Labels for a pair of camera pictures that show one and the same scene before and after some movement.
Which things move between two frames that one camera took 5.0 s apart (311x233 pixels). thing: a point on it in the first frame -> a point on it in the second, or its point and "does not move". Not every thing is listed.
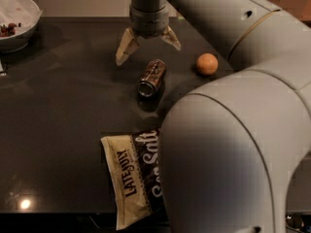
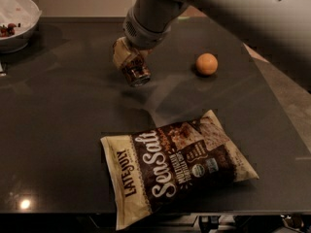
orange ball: [207, 63] does not move
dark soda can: [154, 73] -> [136, 71]
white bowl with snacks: [18, 18] does not move
